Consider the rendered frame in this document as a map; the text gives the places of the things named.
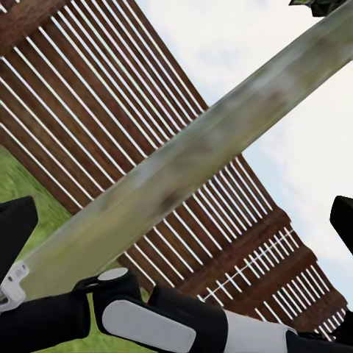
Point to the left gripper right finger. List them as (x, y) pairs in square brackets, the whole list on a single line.
[(341, 219)]

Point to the tree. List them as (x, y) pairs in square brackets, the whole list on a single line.
[(343, 334), (99, 233)]

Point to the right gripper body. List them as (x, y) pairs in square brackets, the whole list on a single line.
[(24, 330)]

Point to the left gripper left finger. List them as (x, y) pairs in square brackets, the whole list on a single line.
[(18, 219)]

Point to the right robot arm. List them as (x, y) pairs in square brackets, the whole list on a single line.
[(169, 323)]

